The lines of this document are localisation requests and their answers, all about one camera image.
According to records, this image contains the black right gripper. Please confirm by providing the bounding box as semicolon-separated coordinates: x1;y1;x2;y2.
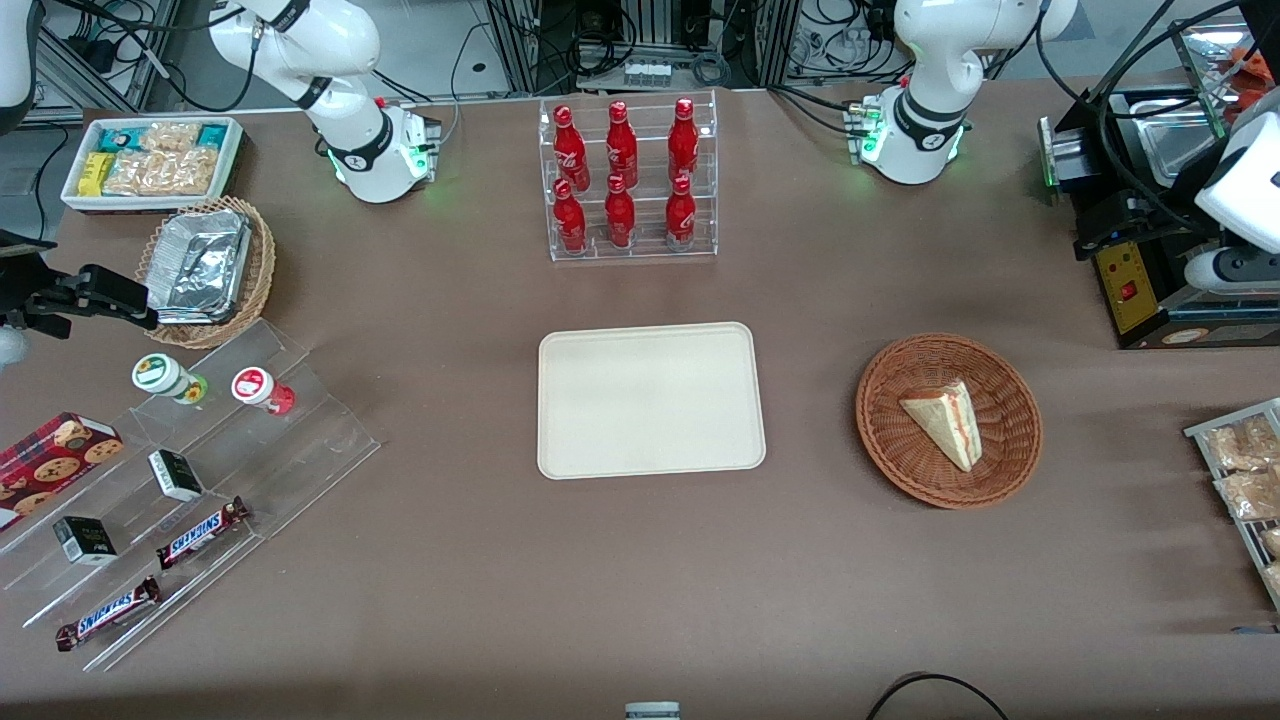
0;232;159;337

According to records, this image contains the triangle sandwich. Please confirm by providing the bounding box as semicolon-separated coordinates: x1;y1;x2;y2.
899;379;984;473

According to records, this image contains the aluminium foil tray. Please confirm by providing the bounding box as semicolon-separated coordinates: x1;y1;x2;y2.
147;209;252;324

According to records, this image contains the small wicker basket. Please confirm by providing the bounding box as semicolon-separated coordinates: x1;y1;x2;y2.
134;196;277;350

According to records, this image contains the cream plastic tray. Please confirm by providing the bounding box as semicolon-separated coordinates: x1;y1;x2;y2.
537;321;768;482

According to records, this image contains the large round wicker basket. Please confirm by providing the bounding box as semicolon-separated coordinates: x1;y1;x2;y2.
855;333;1044;511

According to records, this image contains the green label white-lid jar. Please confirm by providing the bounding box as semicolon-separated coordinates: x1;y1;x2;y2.
131;353;209;406

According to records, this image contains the clear cracker bag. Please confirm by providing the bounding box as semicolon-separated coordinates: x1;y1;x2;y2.
104;149;218;197
142;121;202;154

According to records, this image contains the red label white-lid jar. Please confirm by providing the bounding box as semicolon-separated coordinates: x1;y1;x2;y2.
231;366;297;416

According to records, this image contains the red cookie box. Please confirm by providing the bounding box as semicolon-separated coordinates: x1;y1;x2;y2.
0;411;126;532

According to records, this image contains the white rectangular snack bin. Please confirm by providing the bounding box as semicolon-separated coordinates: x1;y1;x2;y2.
61;116;245;215

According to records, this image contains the small black box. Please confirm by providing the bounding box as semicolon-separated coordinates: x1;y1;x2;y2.
52;515;119;567
147;449;205;503

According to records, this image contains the clear acrylic stepped stand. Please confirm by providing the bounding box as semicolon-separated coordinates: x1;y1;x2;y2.
0;317;382;674

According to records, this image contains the Snickers chocolate bar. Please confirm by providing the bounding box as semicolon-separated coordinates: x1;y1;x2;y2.
155;496;251;571
54;575;162;653

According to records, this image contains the red cola bottle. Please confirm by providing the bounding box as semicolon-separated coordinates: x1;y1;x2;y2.
604;100;640;190
603;174;638;250
667;97;701;185
664;174;698;252
552;105;592;192
552;178;589;255

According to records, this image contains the clear acrylic bottle rack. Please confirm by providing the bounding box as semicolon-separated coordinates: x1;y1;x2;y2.
537;89;720;264

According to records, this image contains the black machine with yellow panel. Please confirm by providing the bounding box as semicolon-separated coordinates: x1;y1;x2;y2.
1038;18;1280;350

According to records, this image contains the black cable loop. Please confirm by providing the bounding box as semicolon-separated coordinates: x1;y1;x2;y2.
864;672;1012;720

